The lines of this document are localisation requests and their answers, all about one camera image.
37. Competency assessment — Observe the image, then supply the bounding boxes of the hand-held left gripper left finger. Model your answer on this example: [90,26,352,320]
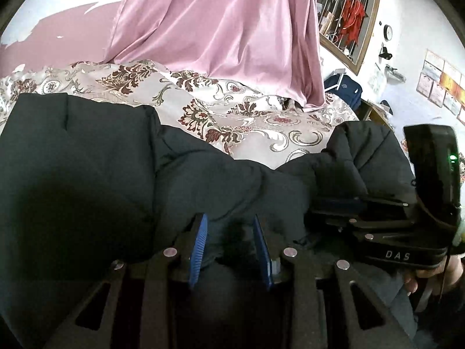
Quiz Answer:
[44,213,209,349]

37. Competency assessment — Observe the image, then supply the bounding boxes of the wall certificates group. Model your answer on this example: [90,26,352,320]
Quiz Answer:
[416,49,465,124]

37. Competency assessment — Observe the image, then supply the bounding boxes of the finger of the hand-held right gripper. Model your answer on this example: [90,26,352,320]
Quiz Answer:
[325,216,419,242]
[310,194,415,219]

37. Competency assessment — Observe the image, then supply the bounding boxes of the floral satin bedspread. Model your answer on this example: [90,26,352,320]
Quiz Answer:
[0,60,360,171]

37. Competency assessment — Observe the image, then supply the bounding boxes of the black jacket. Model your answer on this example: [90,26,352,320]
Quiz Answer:
[0,92,418,349]

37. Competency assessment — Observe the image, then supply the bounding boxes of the blue backpack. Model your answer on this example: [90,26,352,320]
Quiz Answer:
[323,74,363,111]

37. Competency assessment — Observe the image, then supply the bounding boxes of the red hanging cloth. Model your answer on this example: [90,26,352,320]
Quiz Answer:
[339,0,366,46]

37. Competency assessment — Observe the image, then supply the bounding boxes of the barred wooden window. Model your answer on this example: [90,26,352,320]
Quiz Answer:
[316,0,384,76]

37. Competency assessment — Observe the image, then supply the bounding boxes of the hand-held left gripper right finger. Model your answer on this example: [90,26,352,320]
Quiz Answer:
[252,214,418,349]

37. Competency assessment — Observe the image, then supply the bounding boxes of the person's right hand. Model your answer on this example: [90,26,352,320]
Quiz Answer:
[403,254,465,311]

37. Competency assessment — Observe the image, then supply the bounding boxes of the wooden desk shelf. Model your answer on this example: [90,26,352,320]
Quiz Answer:
[358,100,396,129]

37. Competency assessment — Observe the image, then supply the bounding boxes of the pink curtain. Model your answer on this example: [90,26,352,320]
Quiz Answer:
[103,0,326,111]

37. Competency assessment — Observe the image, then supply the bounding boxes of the white wall papers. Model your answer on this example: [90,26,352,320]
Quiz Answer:
[369,63,386,93]

